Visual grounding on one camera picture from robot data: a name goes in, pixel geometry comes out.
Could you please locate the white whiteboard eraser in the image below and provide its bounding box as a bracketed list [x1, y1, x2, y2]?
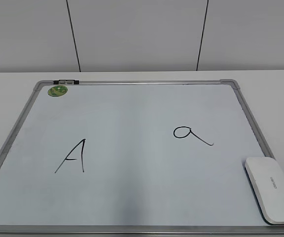
[245, 157, 284, 225]

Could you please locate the aluminium framed whiteboard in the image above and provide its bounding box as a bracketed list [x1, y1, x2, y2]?
[0, 79, 284, 237]

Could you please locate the black grey marker clip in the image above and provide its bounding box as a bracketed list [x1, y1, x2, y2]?
[53, 79, 79, 85]

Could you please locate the green round magnet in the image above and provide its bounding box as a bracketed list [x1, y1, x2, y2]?
[48, 85, 68, 97]

